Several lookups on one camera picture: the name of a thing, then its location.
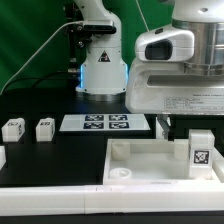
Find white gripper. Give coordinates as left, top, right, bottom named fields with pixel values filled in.
left=125, top=27, right=224, bottom=141

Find white square tabletop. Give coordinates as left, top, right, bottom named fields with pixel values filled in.
left=103, top=139, right=224, bottom=185

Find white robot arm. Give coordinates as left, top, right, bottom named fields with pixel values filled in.
left=73, top=0, right=224, bottom=129

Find white marker base plate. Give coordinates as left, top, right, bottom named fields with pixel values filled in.
left=60, top=114, right=150, bottom=132

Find white front obstacle rail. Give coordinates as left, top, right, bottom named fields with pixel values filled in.
left=0, top=182, right=224, bottom=216

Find white obstacle rail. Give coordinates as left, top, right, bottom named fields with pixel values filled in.
left=0, top=146, right=6, bottom=170
left=0, top=182, right=224, bottom=216

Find white cable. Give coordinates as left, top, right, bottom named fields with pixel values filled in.
left=0, top=0, right=149, bottom=94

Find black camera on stand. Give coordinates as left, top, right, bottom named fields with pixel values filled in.
left=83, top=20, right=116, bottom=34

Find black cable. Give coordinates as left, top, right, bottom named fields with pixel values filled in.
left=0, top=71, right=78, bottom=98

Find white left obstacle rail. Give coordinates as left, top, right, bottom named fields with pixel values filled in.
left=0, top=146, right=6, bottom=170

